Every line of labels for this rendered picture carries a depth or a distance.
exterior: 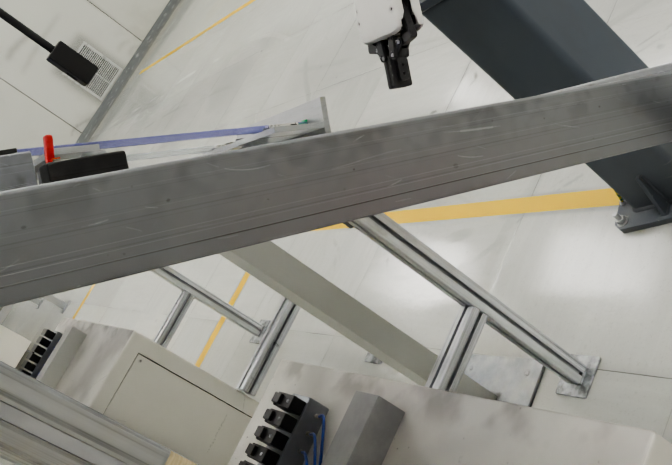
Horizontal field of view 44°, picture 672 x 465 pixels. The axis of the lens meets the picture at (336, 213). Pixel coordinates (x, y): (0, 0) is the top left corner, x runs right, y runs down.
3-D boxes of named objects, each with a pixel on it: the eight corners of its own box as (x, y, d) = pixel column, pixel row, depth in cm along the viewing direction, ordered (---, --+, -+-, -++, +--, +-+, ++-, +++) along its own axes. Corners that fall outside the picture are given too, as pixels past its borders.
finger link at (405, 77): (414, 35, 119) (423, 81, 119) (400, 40, 121) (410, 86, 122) (396, 37, 117) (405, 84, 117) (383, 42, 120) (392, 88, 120)
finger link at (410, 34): (424, 17, 115) (411, 51, 118) (394, -14, 119) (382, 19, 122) (417, 18, 114) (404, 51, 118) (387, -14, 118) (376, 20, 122)
